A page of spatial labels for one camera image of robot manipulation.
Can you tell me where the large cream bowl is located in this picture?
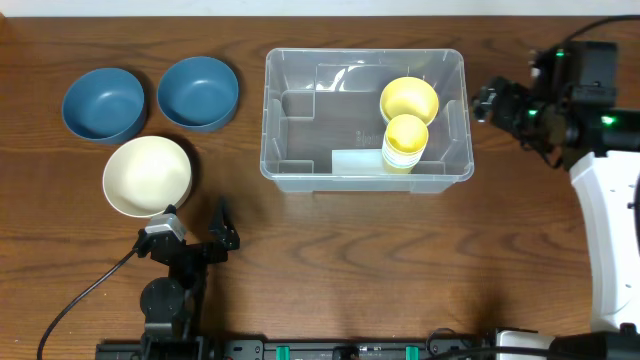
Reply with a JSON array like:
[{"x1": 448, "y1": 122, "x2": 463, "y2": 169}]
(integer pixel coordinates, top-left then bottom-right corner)
[{"x1": 102, "y1": 136, "x2": 193, "y2": 218}]

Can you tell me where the yellow plastic cup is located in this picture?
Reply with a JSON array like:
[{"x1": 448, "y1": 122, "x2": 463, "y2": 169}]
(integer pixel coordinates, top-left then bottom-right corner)
[
  {"x1": 383, "y1": 163, "x2": 413, "y2": 175},
  {"x1": 384, "y1": 114, "x2": 429, "y2": 154}
]

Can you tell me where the dark blue bowl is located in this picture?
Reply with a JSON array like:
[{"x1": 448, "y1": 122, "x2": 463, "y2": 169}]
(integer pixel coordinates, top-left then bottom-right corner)
[
  {"x1": 156, "y1": 56, "x2": 240, "y2": 132},
  {"x1": 61, "y1": 68, "x2": 147, "y2": 144}
]

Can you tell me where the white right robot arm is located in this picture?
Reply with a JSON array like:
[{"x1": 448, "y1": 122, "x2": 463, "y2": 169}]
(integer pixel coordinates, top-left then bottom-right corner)
[{"x1": 472, "y1": 41, "x2": 639, "y2": 359}]

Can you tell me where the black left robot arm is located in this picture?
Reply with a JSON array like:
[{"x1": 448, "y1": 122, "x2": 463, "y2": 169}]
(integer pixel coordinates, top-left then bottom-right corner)
[{"x1": 133, "y1": 199, "x2": 240, "y2": 341}]

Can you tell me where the clear plastic storage container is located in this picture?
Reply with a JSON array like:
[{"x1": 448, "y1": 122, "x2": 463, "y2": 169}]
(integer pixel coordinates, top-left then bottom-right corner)
[{"x1": 260, "y1": 48, "x2": 474, "y2": 194}]

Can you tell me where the black left camera cable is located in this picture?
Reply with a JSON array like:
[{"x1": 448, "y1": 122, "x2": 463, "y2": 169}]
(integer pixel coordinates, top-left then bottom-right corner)
[{"x1": 36, "y1": 248, "x2": 139, "y2": 360}]

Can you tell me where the black mounting rail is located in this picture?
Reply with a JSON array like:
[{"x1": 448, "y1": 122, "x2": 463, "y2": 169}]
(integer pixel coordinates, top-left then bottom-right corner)
[{"x1": 95, "y1": 334, "x2": 487, "y2": 360}]

